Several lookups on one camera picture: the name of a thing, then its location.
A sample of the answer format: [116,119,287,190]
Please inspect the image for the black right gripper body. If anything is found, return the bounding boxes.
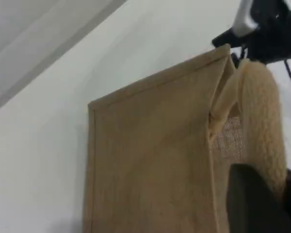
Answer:
[247,0,291,65]

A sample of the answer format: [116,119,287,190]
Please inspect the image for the silver metal bracket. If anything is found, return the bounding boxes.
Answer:
[232,0,260,37]

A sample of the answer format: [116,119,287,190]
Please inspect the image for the brown burlap bag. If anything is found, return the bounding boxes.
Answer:
[82,43,288,233]

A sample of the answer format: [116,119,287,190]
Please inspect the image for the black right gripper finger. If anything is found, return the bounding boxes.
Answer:
[231,52,242,68]
[212,28,248,48]

